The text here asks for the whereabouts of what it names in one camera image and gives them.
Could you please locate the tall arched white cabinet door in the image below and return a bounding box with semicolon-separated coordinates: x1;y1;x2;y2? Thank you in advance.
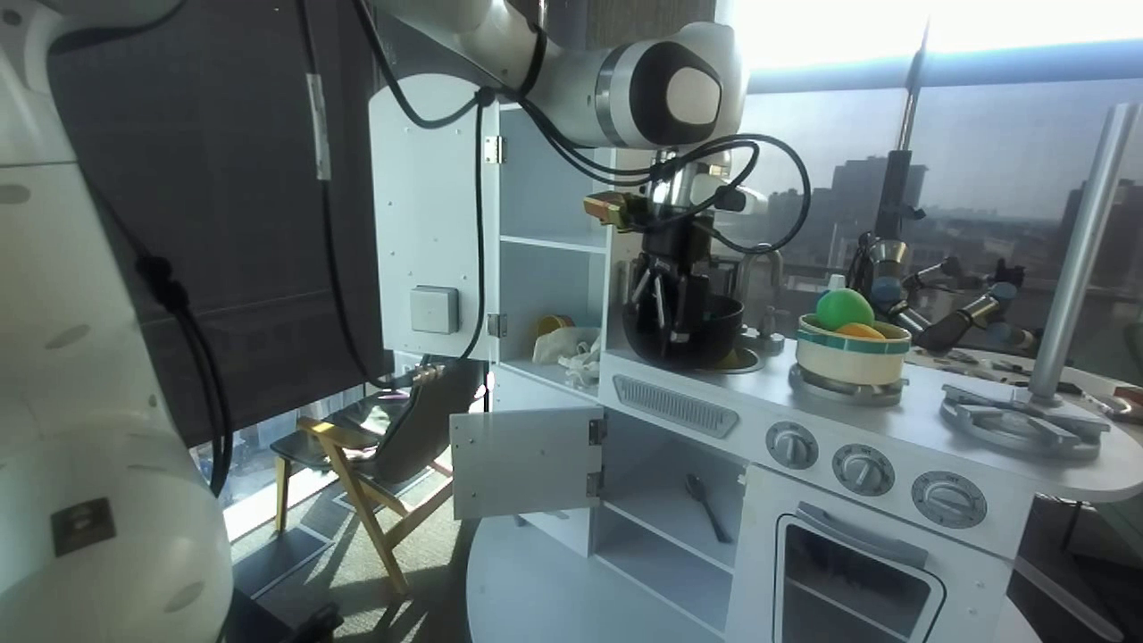
368;90;503;368

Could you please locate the thick black base cable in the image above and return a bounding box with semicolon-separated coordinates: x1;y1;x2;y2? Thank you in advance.
133;245;237;499

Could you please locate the white oven door with window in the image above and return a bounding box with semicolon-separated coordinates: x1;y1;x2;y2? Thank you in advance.
769;496;959;643

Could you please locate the green toy ball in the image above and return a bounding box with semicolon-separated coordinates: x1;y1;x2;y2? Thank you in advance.
812;285;880;336

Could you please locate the grey toy utensil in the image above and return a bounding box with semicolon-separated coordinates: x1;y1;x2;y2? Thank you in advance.
681;468;738;548

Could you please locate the silver metal pole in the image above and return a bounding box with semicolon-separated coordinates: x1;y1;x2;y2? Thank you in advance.
1025;101;1143;408

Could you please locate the green object on counter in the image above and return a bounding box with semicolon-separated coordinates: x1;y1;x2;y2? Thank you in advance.
792;312;916;396

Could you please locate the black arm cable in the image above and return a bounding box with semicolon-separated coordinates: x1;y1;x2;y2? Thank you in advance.
353;0;819;364

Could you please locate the white under-sink cabinet door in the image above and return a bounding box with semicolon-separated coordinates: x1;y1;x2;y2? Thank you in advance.
445;404;610;525

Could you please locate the wooden folding chair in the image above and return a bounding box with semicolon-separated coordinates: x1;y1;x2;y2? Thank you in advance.
269;352;481;601

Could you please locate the brass wrist camera mount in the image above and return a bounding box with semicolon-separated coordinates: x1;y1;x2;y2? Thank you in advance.
580;189;660;232

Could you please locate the yellow toy food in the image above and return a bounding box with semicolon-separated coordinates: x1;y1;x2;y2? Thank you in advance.
835;319;894;345

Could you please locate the white toy kitchen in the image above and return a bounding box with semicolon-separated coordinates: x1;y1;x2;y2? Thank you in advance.
368;84;1143;643

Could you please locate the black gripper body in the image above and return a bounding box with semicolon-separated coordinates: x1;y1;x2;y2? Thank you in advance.
625;214;731;302

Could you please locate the grey oven knob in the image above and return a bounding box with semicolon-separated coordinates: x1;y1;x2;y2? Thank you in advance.
909;468;990;533
763;417;824;471
829;440;899;499

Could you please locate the grey box on door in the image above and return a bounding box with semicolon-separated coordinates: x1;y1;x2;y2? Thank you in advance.
408;281;464;339

